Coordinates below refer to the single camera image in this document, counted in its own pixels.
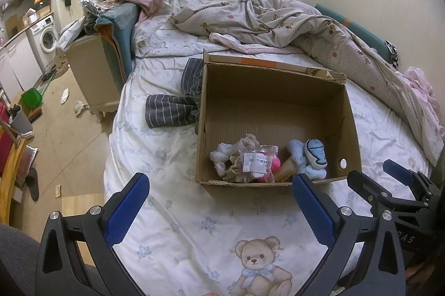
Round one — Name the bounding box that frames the person's left leg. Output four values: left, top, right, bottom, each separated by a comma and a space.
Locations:
0, 223, 101, 296

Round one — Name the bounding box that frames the long teal cushion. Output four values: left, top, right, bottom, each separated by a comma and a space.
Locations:
315, 3, 399, 62

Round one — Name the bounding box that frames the white knotted sock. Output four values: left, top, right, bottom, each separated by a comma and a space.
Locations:
209, 140, 244, 176

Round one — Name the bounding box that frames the black slipper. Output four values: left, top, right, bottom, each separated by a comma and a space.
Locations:
26, 168, 40, 202

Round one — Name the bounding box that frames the teal bed headboard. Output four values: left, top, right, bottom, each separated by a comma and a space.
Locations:
95, 2, 140, 84

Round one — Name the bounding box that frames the white washing machine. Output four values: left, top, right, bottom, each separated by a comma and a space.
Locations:
26, 14, 60, 72

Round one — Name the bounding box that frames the grey bin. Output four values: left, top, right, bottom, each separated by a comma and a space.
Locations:
10, 105, 34, 140

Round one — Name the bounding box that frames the clear plastic bag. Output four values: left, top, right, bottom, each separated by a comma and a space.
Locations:
240, 145, 280, 178

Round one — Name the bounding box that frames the cardboard box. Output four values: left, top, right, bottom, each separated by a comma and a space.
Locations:
195, 49, 362, 186

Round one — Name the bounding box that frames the pink cloth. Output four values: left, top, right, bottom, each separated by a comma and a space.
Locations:
396, 67, 442, 130

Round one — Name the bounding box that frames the tan foam piece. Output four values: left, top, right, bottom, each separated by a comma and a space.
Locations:
276, 158, 300, 183

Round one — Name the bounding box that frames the checked bear quilt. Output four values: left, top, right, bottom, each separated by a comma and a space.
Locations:
170, 0, 445, 166

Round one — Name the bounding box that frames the beige lace scrunchie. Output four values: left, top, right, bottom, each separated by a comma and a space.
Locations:
222, 134, 261, 183

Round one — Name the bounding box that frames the black white patterned cloth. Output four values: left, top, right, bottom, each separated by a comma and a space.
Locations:
384, 40, 399, 69

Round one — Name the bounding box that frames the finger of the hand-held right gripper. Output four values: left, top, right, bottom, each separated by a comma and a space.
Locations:
347, 170, 397, 218
382, 160, 437, 201

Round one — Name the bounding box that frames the silver foil bag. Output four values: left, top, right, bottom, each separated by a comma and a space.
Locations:
79, 0, 115, 22

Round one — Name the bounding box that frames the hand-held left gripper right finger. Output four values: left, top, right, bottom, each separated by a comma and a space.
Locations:
292, 174, 407, 296

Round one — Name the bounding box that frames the light blue plush toy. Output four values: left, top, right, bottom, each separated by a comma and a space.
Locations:
288, 139, 327, 180

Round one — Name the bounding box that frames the blue white fish plush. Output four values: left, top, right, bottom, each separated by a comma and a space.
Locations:
304, 138, 328, 167

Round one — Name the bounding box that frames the grey striped cloth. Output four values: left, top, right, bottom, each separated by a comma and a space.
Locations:
145, 58, 206, 135

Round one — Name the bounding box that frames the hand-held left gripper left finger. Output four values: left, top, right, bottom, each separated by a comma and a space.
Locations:
35, 173, 150, 296

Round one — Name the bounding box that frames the green dustpan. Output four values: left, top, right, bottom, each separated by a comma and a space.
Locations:
21, 88, 44, 109

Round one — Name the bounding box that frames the white kitchen cabinet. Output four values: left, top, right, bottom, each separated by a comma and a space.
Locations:
0, 35, 42, 98

